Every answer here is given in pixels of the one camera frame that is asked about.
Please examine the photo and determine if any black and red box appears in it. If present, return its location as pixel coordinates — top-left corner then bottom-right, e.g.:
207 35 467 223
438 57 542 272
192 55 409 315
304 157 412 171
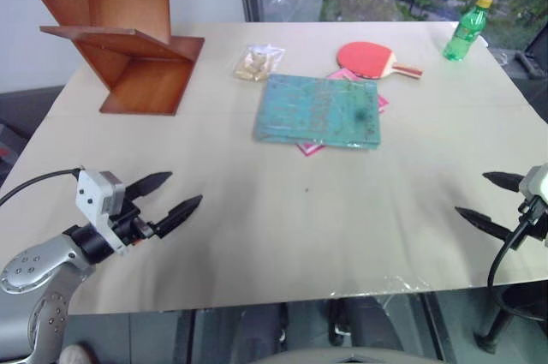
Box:
0 122 27 185

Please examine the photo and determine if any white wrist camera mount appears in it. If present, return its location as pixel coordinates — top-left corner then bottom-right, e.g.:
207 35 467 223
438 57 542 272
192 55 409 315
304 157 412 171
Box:
518 161 548 249
74 169 129 258

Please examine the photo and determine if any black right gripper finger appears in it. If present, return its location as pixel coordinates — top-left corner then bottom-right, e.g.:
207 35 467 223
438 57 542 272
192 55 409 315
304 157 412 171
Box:
481 170 526 192
454 206 515 242

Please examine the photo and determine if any pink booklet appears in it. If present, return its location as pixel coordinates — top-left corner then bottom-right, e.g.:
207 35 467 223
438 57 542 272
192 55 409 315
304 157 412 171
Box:
296 69 391 158

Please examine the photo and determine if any wooden zigzag shelf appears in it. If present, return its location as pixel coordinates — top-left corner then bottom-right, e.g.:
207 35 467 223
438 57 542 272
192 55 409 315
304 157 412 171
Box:
8 0 206 117

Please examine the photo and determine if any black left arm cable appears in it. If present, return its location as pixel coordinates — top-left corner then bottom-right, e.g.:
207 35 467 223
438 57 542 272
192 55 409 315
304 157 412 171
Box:
0 168 83 207

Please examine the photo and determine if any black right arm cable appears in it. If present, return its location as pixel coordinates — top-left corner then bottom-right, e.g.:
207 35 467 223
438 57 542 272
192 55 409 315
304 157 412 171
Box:
487 205 548 323

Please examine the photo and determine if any green plastic bottle yellow cap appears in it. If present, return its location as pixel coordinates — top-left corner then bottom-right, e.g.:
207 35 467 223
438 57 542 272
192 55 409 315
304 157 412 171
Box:
442 0 494 63

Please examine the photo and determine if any black stand base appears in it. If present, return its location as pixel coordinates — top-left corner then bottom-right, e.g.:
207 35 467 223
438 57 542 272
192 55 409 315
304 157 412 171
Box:
474 284 548 355

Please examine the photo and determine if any black chair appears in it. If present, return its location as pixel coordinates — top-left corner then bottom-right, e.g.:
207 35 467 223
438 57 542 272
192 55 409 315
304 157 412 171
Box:
497 18 548 79

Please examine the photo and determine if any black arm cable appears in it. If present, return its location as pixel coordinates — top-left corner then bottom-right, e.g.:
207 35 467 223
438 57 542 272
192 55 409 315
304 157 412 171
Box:
0 168 83 207
487 205 548 323

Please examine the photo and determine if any white shoe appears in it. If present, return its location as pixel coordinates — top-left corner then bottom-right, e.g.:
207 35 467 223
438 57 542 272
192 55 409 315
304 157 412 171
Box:
58 343 98 364

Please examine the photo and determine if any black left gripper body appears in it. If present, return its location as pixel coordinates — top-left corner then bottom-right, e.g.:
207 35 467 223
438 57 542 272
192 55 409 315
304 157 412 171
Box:
108 200 158 249

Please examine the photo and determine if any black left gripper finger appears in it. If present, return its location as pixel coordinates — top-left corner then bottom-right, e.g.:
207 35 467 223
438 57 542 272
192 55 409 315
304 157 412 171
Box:
123 171 174 203
153 194 204 240

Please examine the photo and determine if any clear tape strip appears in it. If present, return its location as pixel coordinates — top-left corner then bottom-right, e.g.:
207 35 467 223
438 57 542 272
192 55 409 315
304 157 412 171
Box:
328 272 432 298

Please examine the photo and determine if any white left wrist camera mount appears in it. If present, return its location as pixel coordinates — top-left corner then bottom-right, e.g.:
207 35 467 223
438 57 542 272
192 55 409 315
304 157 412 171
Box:
74 169 129 258

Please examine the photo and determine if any red table tennis paddle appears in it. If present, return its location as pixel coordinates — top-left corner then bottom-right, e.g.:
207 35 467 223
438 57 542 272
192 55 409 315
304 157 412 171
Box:
336 40 425 81

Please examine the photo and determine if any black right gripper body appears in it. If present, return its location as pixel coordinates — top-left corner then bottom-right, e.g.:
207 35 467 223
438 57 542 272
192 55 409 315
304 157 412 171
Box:
511 194 548 249

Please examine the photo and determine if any clear bag of snacks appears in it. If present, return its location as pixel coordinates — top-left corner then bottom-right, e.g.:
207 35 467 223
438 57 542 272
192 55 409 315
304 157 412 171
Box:
232 43 287 83

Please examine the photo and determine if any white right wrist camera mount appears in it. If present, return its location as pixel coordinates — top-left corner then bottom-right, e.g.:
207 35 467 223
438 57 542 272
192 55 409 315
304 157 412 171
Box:
518 161 548 249

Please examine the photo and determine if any teal book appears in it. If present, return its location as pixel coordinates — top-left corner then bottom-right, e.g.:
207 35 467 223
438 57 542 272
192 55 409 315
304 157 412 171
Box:
252 73 383 152

